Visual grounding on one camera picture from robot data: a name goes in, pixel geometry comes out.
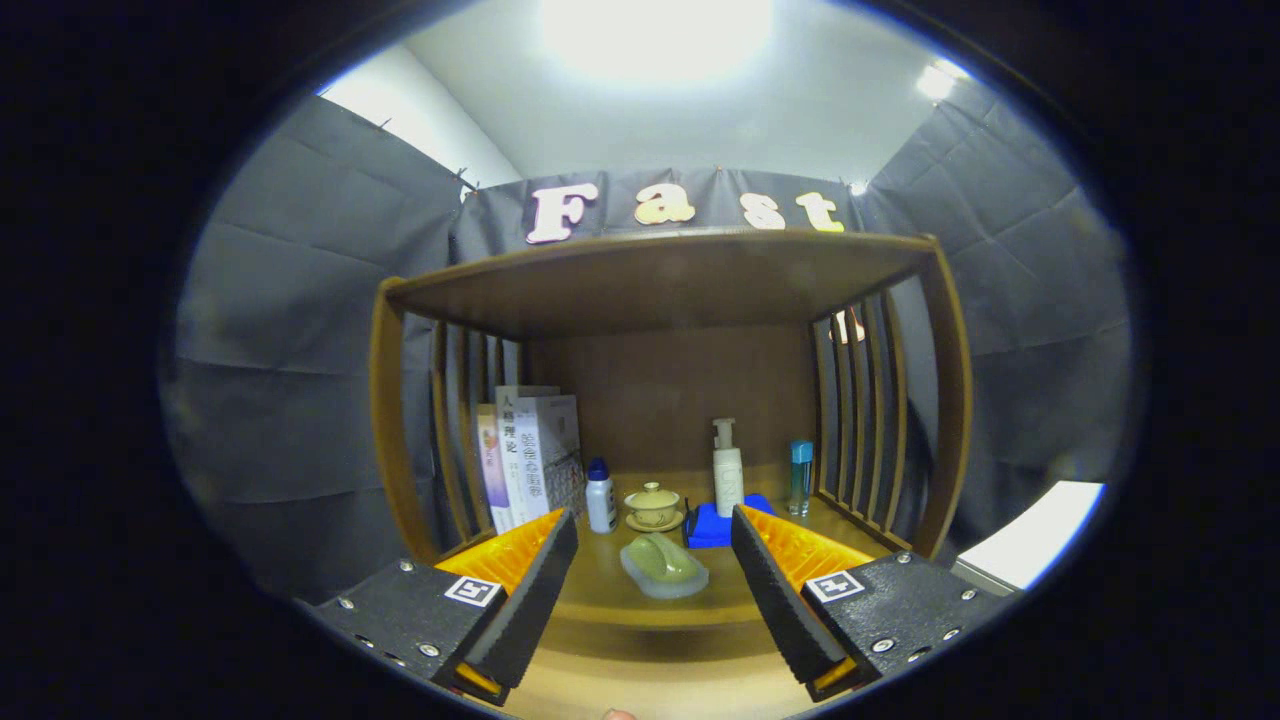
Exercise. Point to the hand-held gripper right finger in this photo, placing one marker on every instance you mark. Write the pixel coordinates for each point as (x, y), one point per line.
(775, 600)

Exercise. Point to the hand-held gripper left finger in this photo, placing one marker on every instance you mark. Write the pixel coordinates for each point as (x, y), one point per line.
(525, 605)

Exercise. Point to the wooden drawer with black knob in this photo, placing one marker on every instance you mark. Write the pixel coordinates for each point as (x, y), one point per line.
(650, 690)

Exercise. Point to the wooden countertop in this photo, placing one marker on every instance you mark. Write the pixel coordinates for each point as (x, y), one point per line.
(600, 590)

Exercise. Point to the wooden cabinet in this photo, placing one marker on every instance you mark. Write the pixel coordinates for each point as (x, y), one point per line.
(660, 380)

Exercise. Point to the white filing cabinet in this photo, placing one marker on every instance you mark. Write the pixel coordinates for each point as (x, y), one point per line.
(1030, 540)

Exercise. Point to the blue folded cloth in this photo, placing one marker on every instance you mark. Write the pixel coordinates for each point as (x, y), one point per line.
(710, 530)

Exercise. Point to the teal bottle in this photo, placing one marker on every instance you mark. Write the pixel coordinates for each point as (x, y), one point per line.
(800, 485)

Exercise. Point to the white bottle with blue cap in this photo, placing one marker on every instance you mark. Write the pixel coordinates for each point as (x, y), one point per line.
(600, 505)

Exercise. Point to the white pump bottle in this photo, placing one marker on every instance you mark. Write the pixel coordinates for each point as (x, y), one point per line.
(728, 480)

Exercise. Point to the purple book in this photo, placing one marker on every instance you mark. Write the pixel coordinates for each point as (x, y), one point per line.
(492, 470)

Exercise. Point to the yellow lidded teacup with saucer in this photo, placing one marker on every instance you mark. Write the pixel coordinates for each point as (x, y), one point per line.
(653, 508)

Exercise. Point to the black backdrop cloth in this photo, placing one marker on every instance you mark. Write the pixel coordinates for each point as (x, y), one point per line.
(290, 330)

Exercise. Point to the small ceiling light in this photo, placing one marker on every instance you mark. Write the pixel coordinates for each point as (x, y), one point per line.
(938, 80)

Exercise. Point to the large round ceiling light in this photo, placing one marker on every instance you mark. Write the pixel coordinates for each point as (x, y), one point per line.
(655, 35)

